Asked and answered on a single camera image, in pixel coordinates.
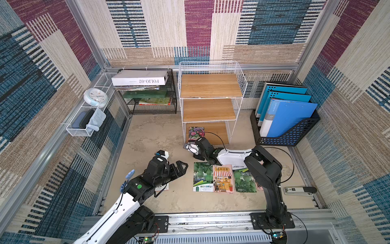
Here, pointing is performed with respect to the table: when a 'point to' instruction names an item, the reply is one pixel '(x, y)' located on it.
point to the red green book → (156, 101)
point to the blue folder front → (283, 116)
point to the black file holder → (290, 136)
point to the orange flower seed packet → (159, 188)
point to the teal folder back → (275, 87)
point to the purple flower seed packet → (195, 132)
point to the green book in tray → (161, 93)
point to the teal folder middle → (280, 96)
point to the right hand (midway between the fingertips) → (197, 144)
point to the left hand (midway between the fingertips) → (182, 167)
